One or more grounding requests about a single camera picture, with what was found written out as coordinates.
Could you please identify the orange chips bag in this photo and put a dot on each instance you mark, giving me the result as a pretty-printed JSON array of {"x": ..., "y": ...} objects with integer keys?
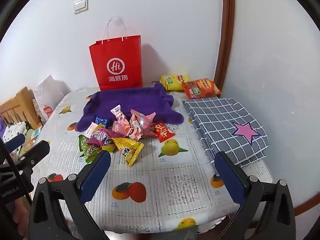
[{"x": 202, "y": 87}]

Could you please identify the red paper bag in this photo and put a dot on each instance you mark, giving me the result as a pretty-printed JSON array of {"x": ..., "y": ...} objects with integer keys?
[{"x": 117, "y": 62}]

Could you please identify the pale pink snack packet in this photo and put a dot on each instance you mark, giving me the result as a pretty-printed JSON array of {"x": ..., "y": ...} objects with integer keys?
[{"x": 90, "y": 130}]

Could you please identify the pink packet with silver seal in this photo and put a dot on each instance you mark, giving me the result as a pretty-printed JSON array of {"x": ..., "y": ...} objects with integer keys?
[{"x": 141, "y": 118}]

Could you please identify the small blue snack packet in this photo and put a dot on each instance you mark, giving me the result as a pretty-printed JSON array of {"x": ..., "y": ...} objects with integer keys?
[{"x": 101, "y": 120}]

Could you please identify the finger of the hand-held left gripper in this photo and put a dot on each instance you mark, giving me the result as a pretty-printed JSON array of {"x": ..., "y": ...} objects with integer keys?
[
  {"x": 35, "y": 153},
  {"x": 15, "y": 142}
]

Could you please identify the purple towel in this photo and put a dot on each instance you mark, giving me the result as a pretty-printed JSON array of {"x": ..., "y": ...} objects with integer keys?
[{"x": 130, "y": 97}]

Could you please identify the white plastic shopping bag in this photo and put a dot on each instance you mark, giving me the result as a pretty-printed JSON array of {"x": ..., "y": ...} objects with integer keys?
[{"x": 50, "y": 92}]

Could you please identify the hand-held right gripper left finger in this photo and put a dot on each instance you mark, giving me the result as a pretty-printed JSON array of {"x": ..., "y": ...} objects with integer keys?
[{"x": 96, "y": 177}]

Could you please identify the wooden chair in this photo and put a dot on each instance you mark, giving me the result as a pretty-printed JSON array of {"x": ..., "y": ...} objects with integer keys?
[{"x": 22, "y": 100}]

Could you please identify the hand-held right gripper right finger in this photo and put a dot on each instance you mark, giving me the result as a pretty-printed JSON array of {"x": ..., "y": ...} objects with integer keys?
[{"x": 230, "y": 177}]

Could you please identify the white spotted cloth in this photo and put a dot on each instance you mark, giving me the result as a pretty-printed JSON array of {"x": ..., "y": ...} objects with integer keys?
[{"x": 13, "y": 130}]

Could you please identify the grey checked cloth pink star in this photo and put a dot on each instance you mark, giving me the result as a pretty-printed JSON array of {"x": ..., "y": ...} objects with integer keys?
[{"x": 220, "y": 120}]

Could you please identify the red snack packet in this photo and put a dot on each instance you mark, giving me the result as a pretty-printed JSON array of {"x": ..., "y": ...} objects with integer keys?
[{"x": 162, "y": 131}]

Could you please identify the yellow chips bag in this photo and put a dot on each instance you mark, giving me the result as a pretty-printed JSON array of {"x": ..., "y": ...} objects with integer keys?
[{"x": 171, "y": 82}]

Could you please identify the green triangular snack packet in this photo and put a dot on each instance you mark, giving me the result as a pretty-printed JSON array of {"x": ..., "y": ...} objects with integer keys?
[{"x": 86, "y": 150}]

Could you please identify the brown wooden door frame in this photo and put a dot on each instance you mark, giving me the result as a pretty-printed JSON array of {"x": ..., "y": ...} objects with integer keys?
[{"x": 225, "y": 42}]

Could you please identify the white wall switch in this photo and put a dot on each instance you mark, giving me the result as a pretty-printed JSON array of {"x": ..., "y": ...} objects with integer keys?
[{"x": 80, "y": 5}]

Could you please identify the yellow triangular snack packet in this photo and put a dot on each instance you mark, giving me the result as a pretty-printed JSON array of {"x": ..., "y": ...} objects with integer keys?
[{"x": 130, "y": 151}]

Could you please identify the small pink snack packet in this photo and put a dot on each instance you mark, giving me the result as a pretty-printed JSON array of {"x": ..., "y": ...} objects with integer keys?
[{"x": 118, "y": 128}]

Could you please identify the pink strawberry snack packet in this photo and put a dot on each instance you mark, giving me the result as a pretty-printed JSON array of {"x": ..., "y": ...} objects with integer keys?
[{"x": 135, "y": 132}]

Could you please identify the brown wooden baseboard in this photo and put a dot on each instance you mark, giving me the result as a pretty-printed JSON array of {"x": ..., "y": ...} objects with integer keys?
[{"x": 307, "y": 200}]

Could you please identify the fruit print tablecloth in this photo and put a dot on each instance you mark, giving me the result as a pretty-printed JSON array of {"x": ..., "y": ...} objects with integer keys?
[{"x": 175, "y": 167}]

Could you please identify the large magenta snack packet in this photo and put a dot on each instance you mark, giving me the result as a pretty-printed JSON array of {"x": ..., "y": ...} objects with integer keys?
[{"x": 102, "y": 136}]

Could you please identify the long pink snack packet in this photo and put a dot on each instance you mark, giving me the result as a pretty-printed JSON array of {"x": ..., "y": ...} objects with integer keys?
[{"x": 119, "y": 115}]

